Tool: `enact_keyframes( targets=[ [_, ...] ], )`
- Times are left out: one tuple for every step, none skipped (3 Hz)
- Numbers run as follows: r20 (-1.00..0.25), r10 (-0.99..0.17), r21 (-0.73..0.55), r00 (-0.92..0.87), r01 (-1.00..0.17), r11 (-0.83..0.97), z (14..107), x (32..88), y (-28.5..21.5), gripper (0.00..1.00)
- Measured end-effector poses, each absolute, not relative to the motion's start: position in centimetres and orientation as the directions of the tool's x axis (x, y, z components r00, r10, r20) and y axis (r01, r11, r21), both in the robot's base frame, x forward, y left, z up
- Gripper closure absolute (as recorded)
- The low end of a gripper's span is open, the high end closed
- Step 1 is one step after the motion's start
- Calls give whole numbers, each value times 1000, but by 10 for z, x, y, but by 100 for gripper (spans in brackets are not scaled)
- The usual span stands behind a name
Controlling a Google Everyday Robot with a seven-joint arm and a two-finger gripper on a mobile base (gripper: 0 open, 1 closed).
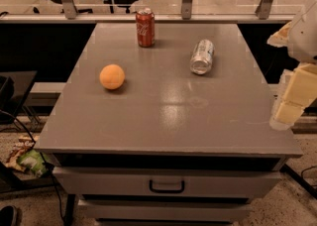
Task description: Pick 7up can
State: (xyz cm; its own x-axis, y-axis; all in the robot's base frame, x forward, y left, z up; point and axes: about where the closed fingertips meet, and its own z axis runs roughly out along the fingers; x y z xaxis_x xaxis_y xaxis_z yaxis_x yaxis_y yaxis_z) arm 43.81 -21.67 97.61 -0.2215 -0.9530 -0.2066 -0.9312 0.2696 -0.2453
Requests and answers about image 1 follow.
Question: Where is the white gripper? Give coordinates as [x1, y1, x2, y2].
[266, 0, 317, 131]

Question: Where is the silver 7up can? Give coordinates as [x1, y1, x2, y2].
[190, 40, 215, 75]

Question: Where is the red coca-cola can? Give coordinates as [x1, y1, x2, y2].
[136, 8, 155, 48]

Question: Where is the grey drawer cabinet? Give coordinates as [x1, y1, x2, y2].
[37, 23, 301, 226]

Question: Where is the orange fruit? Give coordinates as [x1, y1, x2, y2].
[99, 64, 125, 90]

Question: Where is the green snack bag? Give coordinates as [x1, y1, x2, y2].
[18, 150, 49, 177]

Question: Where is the black side table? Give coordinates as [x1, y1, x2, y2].
[0, 70, 37, 125]

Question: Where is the brown snack bag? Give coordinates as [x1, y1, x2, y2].
[5, 136, 37, 172]

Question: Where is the black shoe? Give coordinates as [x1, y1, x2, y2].
[0, 205, 19, 226]

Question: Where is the black drawer handle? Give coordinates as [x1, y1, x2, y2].
[149, 180, 185, 194]

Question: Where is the black cable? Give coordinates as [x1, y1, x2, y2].
[0, 108, 67, 224]

